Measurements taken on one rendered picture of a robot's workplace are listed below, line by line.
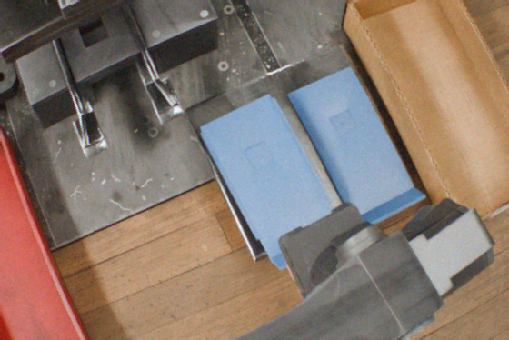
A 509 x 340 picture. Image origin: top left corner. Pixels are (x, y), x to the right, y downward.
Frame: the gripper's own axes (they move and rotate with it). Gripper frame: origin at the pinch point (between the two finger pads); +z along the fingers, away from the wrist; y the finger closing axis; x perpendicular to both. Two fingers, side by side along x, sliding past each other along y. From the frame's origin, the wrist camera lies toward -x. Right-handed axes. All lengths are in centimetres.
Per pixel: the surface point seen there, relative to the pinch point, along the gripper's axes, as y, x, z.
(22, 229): 9.6, 23.7, 14.4
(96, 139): 15.4, 12.5, 8.1
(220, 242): 0.9, 5.8, 9.6
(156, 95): 16.4, 5.7, 8.6
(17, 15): 30.9, 15.3, -0.9
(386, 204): -1.5, -9.2, 4.5
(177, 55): 17.7, 1.5, 15.5
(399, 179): -0.4, -11.7, 5.6
